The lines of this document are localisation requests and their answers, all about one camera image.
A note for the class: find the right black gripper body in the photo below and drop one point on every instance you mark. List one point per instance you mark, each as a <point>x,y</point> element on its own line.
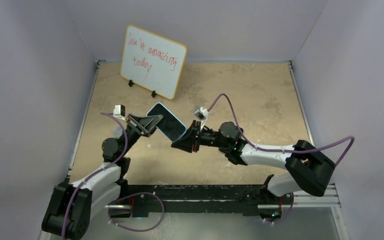
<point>210,138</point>

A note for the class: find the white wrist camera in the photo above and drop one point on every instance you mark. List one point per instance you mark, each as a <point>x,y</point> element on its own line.
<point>202,114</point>
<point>119,112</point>

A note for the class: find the phone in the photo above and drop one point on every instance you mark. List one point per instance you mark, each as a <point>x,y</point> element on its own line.
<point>170,125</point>

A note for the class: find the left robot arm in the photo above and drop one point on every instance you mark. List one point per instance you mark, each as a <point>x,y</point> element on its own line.
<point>73,205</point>

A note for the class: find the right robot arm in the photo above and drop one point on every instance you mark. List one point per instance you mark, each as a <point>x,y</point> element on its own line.
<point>307,170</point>

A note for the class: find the white board with orange frame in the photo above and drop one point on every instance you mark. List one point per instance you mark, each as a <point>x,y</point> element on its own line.
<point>152,61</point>

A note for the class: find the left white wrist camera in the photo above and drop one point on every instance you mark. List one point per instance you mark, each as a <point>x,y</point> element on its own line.
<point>119,112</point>

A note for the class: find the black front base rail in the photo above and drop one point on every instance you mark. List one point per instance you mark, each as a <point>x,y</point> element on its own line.
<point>246,199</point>

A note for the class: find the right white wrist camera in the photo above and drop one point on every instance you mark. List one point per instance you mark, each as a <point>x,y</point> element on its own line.
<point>202,114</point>

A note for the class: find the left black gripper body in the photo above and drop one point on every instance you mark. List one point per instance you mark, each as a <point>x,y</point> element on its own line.
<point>133,128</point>

